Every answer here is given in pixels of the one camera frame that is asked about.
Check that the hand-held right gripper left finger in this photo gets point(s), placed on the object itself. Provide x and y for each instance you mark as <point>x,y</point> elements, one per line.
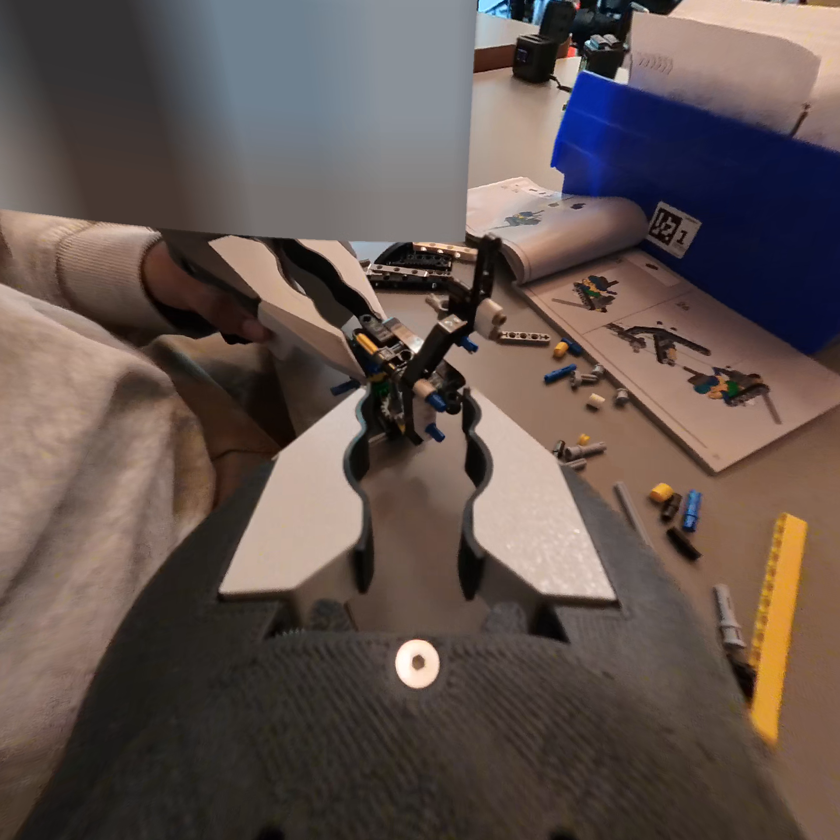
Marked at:
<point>295,518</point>

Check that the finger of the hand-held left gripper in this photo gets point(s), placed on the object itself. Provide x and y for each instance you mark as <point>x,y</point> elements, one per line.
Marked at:
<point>289,321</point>
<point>351,275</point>

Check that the person's left hand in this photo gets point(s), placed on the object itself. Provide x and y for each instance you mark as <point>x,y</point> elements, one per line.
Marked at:
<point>197,308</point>

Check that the black lego pin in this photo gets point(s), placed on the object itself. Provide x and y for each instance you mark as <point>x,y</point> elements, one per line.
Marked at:
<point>671,507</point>
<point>683,543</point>

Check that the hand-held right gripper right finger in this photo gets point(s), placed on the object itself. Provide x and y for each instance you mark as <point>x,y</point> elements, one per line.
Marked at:
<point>538,525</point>

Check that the blue bin with tag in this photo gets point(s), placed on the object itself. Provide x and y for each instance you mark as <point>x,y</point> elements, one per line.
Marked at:
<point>722,184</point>

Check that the white paper sheets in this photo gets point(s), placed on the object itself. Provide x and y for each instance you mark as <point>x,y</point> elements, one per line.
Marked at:
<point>709,59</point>

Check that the dark grey lego pin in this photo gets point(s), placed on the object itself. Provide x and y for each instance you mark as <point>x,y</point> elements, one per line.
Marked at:
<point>560,448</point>

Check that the long blue lego pin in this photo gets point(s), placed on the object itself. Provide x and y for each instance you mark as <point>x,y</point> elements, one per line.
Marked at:
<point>560,375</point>

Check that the lego instruction booklet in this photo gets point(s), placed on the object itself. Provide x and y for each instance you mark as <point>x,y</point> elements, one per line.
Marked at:
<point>630,308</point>

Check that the black lego frame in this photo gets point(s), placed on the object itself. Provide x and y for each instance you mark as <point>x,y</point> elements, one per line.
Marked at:
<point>407,272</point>

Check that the person's grey hoodie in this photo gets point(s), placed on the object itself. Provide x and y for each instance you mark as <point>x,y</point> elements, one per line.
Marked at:
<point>79,459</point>

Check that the black box device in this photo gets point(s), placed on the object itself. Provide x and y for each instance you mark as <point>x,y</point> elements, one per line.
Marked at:
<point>558,18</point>
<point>535,59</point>
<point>605,54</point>

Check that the long yellow lego beam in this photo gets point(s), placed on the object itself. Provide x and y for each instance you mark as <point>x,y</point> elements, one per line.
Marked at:
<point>778,617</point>

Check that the grey lego axle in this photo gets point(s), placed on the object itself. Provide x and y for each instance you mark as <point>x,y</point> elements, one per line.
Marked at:
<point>631,513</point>

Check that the person's left forearm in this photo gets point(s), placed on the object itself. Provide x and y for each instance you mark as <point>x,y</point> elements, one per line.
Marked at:
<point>79,262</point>

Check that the grey lego beam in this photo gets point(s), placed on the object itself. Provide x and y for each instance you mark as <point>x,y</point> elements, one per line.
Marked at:
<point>523,337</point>

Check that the black lego assembly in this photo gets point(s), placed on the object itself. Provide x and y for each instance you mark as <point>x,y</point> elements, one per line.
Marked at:
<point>397,358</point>

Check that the person's tan pants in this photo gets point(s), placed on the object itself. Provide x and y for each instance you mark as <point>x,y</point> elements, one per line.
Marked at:
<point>229,407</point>

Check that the grey lego connector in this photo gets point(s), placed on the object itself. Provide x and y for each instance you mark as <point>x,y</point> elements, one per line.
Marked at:
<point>586,376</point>

